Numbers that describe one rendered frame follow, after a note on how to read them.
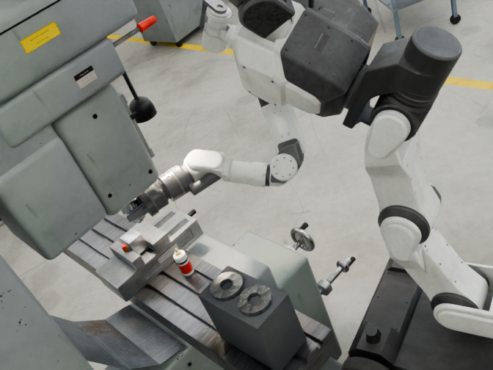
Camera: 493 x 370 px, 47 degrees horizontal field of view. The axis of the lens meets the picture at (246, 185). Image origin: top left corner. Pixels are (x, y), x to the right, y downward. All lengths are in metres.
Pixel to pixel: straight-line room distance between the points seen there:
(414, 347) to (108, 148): 1.11
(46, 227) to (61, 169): 0.14
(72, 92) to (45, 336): 0.56
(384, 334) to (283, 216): 1.60
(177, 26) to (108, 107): 4.70
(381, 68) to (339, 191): 2.14
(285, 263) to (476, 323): 0.66
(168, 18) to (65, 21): 4.72
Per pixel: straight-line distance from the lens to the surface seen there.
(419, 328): 1.96
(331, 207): 3.31
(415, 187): 1.54
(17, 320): 1.36
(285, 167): 1.61
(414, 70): 1.30
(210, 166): 1.65
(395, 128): 1.37
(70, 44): 1.36
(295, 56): 1.34
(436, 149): 3.57
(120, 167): 1.50
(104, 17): 1.40
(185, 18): 6.21
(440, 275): 1.75
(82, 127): 1.43
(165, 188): 1.66
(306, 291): 2.11
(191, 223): 1.94
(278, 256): 2.08
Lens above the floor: 2.13
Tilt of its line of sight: 35 degrees down
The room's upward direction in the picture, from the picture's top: 22 degrees counter-clockwise
